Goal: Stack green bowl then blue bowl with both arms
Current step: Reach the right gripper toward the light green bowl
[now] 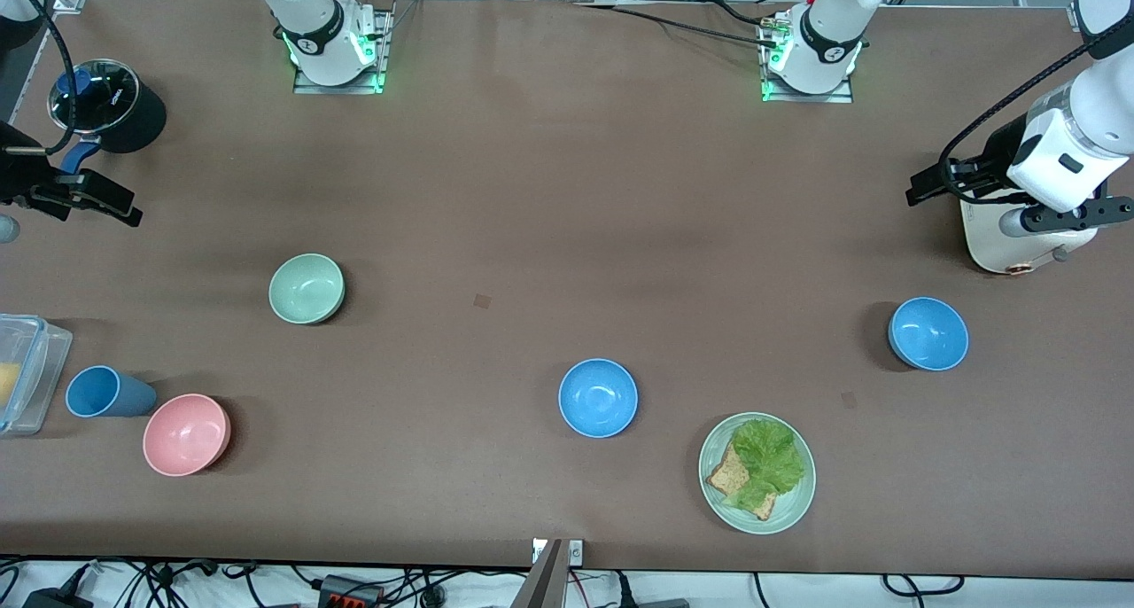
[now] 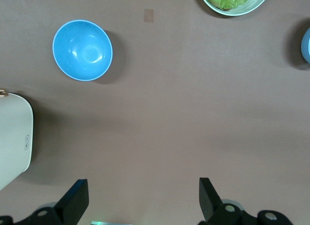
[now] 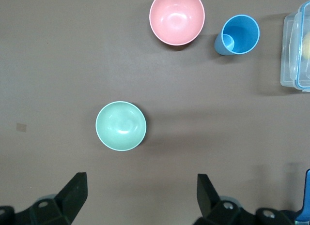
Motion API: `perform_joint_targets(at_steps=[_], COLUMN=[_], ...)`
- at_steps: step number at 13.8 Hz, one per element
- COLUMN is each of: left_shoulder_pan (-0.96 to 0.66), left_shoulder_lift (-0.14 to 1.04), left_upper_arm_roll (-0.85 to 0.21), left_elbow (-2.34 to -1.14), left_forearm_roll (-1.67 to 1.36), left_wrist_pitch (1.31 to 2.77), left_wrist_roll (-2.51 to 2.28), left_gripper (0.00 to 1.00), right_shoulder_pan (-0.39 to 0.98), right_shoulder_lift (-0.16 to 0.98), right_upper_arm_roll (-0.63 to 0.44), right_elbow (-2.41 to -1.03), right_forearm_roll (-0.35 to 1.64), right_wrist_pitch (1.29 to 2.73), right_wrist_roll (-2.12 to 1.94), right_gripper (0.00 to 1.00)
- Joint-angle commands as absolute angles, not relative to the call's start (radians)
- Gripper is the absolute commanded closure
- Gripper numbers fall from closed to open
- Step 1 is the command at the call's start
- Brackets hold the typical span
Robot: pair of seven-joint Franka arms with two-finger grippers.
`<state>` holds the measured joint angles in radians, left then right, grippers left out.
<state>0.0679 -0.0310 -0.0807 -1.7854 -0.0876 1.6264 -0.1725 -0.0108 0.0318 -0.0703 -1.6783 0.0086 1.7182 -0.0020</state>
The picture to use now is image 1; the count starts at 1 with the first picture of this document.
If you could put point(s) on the pink bowl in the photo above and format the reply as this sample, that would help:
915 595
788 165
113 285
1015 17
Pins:
186 434

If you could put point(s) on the yellow food piece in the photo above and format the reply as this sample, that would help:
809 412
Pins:
7 385

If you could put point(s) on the clear plastic container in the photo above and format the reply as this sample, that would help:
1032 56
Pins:
40 373

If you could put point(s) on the cream toaster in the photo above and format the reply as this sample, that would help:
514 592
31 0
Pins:
992 245

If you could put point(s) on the blue bowl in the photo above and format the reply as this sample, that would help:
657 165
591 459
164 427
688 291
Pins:
598 398
928 334

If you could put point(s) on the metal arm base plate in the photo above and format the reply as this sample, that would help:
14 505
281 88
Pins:
383 58
846 94

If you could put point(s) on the light green plate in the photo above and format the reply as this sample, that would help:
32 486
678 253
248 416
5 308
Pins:
797 502

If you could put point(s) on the grey camera pole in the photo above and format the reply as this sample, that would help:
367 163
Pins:
542 581

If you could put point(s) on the glass lid with blue knob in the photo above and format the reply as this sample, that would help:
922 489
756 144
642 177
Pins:
97 96

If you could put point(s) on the brown bread slice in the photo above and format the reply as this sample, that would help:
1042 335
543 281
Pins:
728 477

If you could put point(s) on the light green bowl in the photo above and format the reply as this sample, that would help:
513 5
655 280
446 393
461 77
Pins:
306 289

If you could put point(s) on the black power adapter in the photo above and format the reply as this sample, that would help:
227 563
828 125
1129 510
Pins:
58 600

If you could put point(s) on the black red power strip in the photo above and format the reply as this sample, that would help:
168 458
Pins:
350 592

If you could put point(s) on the blue cup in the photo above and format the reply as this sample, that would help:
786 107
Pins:
106 392

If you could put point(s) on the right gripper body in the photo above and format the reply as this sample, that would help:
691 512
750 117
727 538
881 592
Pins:
19 181

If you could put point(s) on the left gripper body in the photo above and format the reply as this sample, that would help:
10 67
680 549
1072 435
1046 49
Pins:
999 158

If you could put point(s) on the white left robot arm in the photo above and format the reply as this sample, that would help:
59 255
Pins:
828 32

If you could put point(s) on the small metal bracket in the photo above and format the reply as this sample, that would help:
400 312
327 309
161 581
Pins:
576 552

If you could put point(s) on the green lettuce leaf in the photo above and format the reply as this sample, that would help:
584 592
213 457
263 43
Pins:
771 462

